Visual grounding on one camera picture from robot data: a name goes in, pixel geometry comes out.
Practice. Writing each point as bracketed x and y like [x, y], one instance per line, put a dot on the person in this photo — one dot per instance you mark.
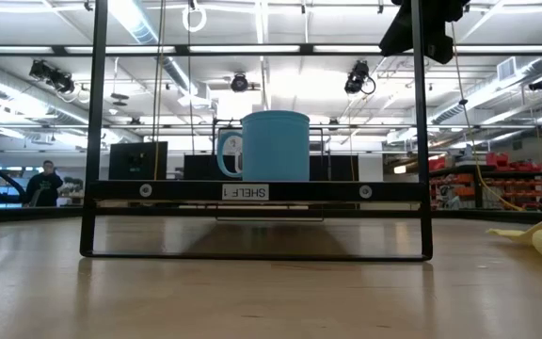
[43, 186]

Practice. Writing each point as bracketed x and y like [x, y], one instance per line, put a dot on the rack with red bins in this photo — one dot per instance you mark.
[487, 183]

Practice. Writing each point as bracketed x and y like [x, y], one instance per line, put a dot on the white shelf label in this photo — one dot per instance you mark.
[245, 191]

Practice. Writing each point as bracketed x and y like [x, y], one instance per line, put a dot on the black ceiling camera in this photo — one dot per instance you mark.
[52, 75]
[356, 77]
[239, 83]

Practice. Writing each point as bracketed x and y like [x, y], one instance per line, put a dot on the black monitor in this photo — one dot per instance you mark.
[138, 161]

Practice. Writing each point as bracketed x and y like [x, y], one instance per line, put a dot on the black metal table frame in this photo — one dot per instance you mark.
[17, 214]

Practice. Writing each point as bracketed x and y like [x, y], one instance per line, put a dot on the black overhead frame bar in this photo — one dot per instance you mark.
[252, 48]

